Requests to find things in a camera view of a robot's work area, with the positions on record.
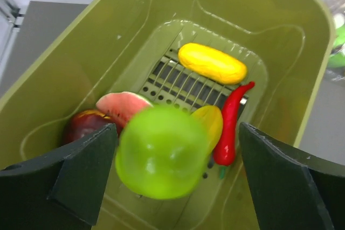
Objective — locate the dark red fake apple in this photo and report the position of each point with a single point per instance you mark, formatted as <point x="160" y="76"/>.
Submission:
<point x="84" y="123"/>

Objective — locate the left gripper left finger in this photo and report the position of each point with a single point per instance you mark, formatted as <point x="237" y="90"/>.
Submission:
<point x="61" y="189"/>

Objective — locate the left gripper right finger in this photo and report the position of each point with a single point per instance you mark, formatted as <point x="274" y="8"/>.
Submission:
<point x="290" y="188"/>

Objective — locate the olive green plastic bin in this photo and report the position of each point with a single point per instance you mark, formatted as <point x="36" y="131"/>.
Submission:
<point x="132" y="45"/>

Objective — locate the red fake chili pepper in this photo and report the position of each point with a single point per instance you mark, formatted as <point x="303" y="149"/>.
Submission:
<point x="225" y="152"/>

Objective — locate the fake watermelon slice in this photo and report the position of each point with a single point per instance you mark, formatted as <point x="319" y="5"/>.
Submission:
<point x="122" y="106"/>

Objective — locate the left aluminium frame post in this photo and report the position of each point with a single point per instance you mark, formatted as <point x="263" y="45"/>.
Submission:
<point x="11" y="14"/>

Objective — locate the green fake apple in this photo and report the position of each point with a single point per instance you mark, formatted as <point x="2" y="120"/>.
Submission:
<point x="162" y="153"/>

